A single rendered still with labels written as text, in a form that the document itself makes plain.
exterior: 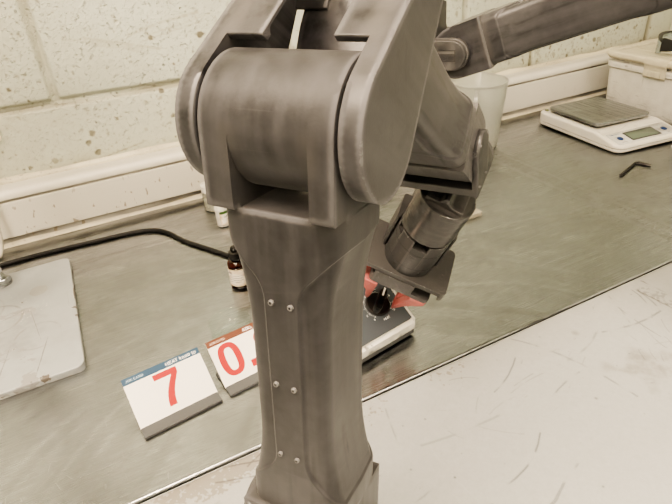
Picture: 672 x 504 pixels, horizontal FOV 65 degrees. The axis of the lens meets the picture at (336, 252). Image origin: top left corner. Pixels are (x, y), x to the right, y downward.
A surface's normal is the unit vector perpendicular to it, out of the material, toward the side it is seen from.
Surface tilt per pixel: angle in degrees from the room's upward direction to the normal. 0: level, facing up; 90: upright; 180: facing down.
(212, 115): 71
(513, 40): 88
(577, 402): 0
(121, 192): 90
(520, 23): 84
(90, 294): 0
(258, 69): 33
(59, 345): 0
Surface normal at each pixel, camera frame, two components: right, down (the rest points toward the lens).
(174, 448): -0.07, -0.85
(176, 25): 0.46, 0.44
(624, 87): -0.90, 0.32
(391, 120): 0.90, 0.18
